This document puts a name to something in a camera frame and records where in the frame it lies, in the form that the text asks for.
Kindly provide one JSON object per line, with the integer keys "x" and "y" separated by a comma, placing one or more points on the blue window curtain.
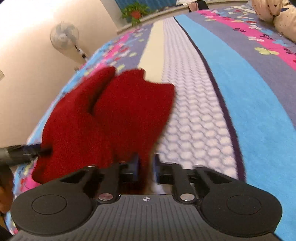
{"x": 152, "y": 4}

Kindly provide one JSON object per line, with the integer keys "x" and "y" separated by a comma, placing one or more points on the white standing fan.
{"x": 65, "y": 39}

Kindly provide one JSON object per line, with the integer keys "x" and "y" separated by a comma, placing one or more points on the colourful floral striped bedspread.
{"x": 233, "y": 112}

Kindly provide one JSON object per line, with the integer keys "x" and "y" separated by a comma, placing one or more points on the person's left hand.
{"x": 7, "y": 185}

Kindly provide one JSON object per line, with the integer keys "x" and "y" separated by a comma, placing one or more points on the potted green plant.
{"x": 134, "y": 12}

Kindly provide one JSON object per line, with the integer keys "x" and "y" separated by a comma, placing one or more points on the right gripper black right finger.
{"x": 230, "y": 206}

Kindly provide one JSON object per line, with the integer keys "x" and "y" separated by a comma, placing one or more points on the pink and black garment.
{"x": 197, "y": 6}

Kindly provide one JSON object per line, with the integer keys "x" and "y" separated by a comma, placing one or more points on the star pattern cream duvet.
{"x": 279, "y": 13}

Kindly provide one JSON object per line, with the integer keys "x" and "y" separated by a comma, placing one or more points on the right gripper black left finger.
{"x": 64, "y": 204}

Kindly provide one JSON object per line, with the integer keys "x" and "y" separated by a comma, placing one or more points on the dark red knit sweater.
{"x": 108, "y": 118}

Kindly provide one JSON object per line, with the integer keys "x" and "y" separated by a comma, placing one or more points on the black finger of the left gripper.
{"x": 33, "y": 151}

